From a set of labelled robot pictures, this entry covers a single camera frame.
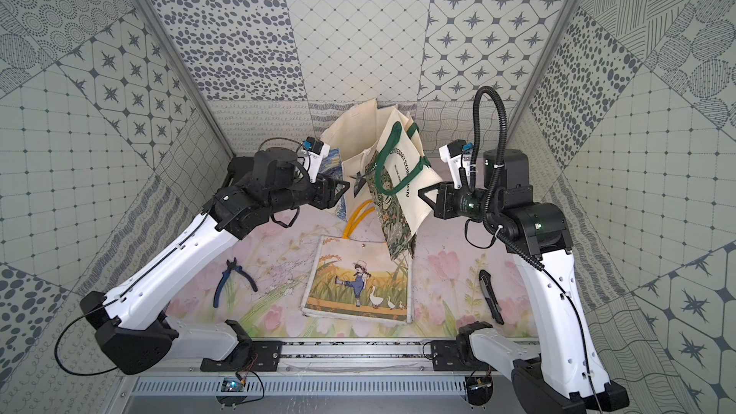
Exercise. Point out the yellow-handled cartoon canvas bag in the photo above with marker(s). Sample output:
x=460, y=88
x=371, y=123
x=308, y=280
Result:
x=354, y=279

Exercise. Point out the blue-handled pliers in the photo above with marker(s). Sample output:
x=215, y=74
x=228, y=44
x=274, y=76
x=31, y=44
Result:
x=227, y=284

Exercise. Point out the left green circuit board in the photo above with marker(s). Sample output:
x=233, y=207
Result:
x=232, y=393

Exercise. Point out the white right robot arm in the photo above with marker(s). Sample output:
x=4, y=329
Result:
x=566, y=375

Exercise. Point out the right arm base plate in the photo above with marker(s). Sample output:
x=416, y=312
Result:
x=459, y=355

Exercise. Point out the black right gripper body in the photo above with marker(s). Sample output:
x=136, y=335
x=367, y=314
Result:
x=461, y=204

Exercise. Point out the right round circuit board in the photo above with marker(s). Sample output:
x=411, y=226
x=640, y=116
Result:
x=479, y=390

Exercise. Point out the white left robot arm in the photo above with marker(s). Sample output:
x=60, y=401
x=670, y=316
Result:
x=129, y=321

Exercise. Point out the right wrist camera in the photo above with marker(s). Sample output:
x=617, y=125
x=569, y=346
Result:
x=457, y=155

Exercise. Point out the starry night canvas bag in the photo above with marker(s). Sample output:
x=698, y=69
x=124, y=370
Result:
x=356, y=130

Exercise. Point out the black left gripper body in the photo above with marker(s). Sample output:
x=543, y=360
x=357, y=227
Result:
x=325, y=192

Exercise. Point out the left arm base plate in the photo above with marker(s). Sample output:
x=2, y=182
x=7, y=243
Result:
x=259, y=355

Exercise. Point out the floral tulip table mat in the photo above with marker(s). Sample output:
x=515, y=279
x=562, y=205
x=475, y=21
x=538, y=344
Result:
x=446, y=292

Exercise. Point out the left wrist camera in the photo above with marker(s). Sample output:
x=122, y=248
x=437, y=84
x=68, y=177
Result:
x=316, y=152

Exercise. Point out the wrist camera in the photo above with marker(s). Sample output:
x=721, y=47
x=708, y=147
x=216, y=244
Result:
x=316, y=152
x=457, y=155

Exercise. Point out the black plastic tool case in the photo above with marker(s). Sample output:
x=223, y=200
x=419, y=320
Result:
x=239, y=173

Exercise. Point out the green-handled floral canvas bag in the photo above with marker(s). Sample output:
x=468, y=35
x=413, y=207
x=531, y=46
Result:
x=396, y=168

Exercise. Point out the aluminium mounting rail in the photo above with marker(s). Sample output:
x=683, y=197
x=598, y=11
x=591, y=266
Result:
x=356, y=356

